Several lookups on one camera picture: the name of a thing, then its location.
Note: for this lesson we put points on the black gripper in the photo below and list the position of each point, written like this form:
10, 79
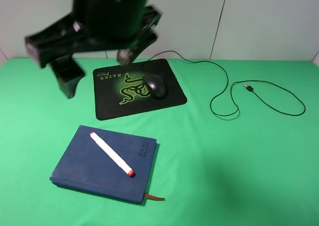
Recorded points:
92, 26

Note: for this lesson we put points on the black computer mouse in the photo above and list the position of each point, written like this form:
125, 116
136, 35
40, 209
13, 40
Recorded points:
155, 85

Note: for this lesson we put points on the white marker pen orange ends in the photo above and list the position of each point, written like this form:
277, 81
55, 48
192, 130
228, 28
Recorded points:
112, 154

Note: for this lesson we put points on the black green snake mouse pad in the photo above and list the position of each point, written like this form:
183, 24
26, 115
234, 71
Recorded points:
121, 92

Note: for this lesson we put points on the blue hardcover notebook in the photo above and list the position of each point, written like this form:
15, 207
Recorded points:
86, 168

